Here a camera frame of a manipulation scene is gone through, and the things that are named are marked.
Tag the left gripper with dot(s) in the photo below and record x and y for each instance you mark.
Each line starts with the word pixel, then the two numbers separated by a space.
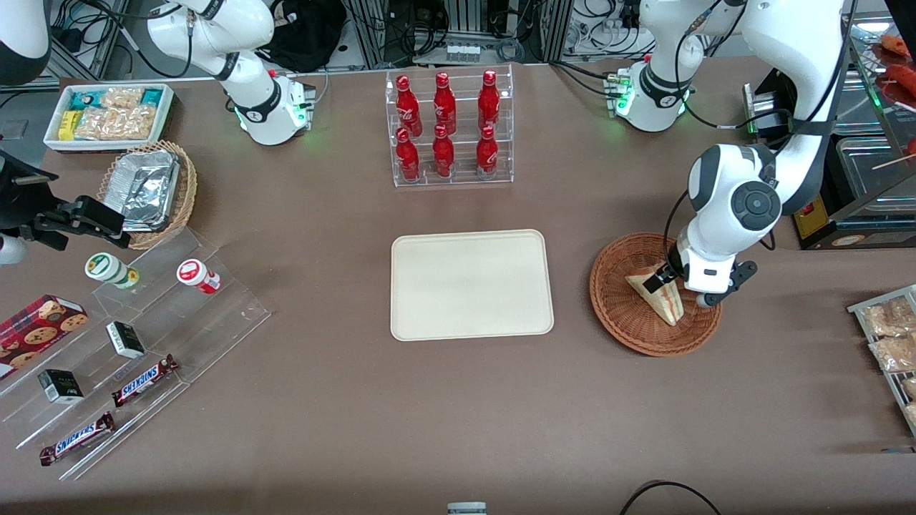
pixel 670 275

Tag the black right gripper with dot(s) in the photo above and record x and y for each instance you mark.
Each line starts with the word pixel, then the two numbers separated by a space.
pixel 27 202

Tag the triangular sandwich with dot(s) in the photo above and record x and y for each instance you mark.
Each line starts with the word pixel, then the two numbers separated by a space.
pixel 665 306

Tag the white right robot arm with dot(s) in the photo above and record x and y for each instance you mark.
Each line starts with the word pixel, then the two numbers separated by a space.
pixel 250 86

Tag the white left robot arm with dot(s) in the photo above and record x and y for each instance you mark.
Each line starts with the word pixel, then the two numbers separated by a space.
pixel 809 71

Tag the brown round wicker basket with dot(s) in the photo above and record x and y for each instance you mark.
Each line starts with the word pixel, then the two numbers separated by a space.
pixel 622 322

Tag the light tan wicker basket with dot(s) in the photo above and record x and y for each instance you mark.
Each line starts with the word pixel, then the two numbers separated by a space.
pixel 184 193

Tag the beige plastic tray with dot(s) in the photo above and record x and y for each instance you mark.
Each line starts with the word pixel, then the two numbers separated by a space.
pixel 472 286

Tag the green lid yogurt cup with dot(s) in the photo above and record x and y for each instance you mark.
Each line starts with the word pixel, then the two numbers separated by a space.
pixel 107 268

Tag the silver foil container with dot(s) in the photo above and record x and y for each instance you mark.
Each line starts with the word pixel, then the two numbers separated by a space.
pixel 147 189

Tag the white rectangular snack bin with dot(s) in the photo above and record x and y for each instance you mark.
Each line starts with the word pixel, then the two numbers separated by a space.
pixel 50 141

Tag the yellow snack pack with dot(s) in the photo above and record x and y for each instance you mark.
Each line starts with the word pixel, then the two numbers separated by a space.
pixel 67 125

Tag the clear cracker packet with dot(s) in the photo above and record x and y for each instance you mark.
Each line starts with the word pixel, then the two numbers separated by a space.
pixel 122 97
pixel 118 123

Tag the red plaid cookie box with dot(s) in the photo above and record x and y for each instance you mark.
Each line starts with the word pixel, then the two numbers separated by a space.
pixel 39 329

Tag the teal snack pack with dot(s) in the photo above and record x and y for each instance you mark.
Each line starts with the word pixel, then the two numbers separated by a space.
pixel 87 100
pixel 152 97

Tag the small black box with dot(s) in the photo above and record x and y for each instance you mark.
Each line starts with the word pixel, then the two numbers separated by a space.
pixel 125 340
pixel 61 386

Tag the red lid yogurt cup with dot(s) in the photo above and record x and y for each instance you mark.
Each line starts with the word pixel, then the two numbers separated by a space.
pixel 195 275

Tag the clear acrylic stepped display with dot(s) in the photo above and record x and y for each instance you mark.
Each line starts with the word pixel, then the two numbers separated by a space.
pixel 207 322

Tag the Snickers chocolate bar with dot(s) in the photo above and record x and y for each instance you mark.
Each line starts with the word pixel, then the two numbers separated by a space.
pixel 77 438
pixel 143 380

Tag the black food warmer machine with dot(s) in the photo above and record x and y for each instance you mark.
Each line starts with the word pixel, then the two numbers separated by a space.
pixel 830 222

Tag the red cola bottle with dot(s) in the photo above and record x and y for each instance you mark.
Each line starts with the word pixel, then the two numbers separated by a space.
pixel 444 101
pixel 408 156
pixel 443 153
pixel 486 151
pixel 407 104
pixel 489 99

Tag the clear acrylic bottle rack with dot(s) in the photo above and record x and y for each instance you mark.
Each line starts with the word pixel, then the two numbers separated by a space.
pixel 462 176

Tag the clear bagged pastry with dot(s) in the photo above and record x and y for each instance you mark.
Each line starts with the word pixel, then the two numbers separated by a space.
pixel 891 316
pixel 896 353

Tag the black bag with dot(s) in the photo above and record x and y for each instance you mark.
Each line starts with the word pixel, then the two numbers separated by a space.
pixel 308 36

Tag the grey device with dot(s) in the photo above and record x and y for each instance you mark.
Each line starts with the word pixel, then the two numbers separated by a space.
pixel 466 508

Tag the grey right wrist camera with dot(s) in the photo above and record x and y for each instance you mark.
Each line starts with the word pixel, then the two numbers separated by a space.
pixel 10 250

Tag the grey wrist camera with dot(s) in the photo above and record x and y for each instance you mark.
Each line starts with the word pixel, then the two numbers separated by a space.
pixel 10 250
pixel 739 275

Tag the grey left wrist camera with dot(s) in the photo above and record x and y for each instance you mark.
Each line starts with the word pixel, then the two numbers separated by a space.
pixel 739 275

